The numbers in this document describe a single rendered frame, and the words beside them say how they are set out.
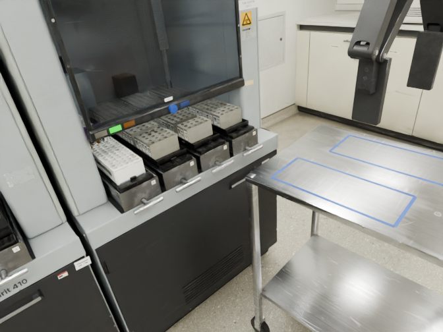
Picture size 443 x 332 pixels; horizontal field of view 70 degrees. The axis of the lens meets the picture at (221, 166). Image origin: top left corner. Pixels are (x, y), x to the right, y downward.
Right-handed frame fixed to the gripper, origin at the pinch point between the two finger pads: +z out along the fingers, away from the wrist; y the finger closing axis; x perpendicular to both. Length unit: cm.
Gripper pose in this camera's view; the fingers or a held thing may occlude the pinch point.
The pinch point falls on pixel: (396, 94)
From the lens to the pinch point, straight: 44.3
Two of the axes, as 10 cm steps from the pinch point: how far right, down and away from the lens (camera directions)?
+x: -6.5, -3.5, 6.8
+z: 0.9, 8.5, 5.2
